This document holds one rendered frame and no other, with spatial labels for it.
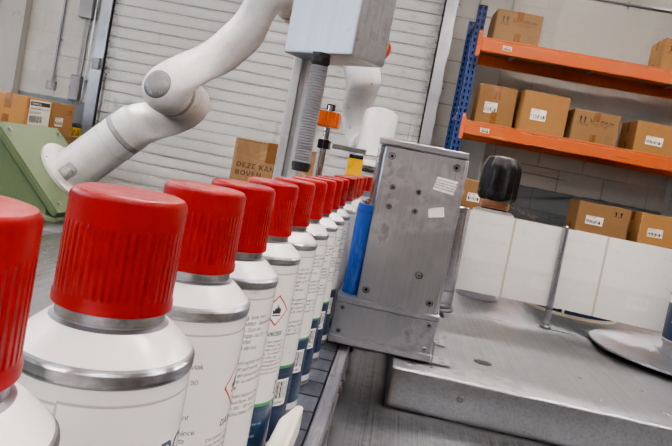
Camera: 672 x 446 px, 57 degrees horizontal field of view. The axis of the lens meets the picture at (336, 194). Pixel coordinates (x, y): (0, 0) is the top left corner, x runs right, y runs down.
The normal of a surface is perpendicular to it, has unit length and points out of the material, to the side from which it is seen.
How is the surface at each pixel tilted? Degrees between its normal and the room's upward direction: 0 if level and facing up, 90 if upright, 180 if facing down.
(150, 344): 41
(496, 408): 90
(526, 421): 90
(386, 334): 90
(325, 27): 90
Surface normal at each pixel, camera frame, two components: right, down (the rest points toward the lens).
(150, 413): 0.78, 0.18
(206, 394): 0.64, 0.16
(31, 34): -0.07, 0.04
